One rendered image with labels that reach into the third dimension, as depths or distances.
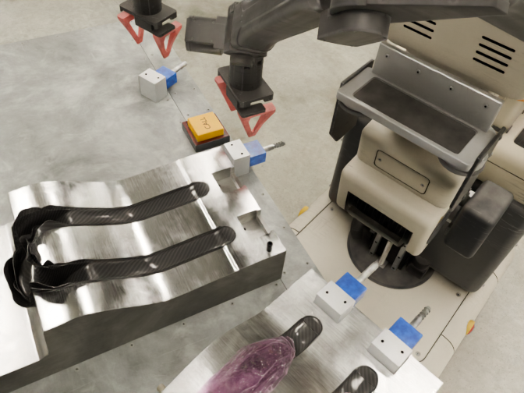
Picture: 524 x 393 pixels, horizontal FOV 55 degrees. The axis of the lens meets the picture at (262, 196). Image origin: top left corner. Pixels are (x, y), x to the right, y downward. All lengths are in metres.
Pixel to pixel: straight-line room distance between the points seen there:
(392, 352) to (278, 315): 0.18
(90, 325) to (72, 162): 0.43
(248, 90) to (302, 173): 1.29
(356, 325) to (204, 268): 0.25
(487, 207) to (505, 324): 0.86
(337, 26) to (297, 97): 2.09
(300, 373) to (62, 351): 0.34
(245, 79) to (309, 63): 1.89
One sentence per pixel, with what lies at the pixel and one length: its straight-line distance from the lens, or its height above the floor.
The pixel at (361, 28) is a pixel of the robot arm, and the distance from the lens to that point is 0.41.
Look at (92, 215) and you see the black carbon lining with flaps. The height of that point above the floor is 0.90.
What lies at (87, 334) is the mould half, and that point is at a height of 0.88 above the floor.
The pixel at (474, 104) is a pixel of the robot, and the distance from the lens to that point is 0.87.
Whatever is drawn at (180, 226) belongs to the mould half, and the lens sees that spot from 0.85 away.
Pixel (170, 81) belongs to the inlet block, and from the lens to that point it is 1.22.
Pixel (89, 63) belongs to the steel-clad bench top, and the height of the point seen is 0.80.
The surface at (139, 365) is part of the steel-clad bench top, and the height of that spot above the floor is 0.80.
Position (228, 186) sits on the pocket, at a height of 0.86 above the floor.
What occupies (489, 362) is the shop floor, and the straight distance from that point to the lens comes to 1.90.
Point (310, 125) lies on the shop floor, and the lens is 2.37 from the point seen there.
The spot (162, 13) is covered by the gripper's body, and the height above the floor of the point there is 1.02.
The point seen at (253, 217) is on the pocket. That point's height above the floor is 0.87.
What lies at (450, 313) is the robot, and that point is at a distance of 1.58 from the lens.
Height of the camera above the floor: 1.57
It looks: 50 degrees down
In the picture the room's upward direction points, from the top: 6 degrees clockwise
